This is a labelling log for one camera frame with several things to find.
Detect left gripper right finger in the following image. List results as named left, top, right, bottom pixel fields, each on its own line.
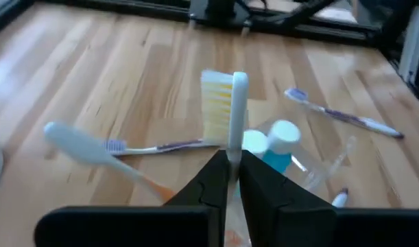
left=238, top=150, right=337, bottom=247

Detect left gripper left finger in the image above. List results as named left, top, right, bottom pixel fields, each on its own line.
left=164, top=149, right=231, bottom=247

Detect blue mouthwash bottle white cap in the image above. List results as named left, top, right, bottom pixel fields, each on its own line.
left=241, top=129, right=270, bottom=158
left=262, top=119, right=302, bottom=174

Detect purple white toothbrush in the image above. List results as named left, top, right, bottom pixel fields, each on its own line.
left=331, top=187, right=350, bottom=209
left=104, top=138, right=227, bottom=158
left=283, top=87, right=405, bottom=140

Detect orange toothbrush yellow bristles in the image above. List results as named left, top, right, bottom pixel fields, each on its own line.
left=200, top=69, right=250, bottom=247

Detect orange white toothbrush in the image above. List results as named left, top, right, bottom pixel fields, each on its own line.
left=43, top=121, right=178, bottom=204

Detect clear plastic cup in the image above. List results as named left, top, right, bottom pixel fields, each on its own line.
left=226, top=115, right=359, bottom=209

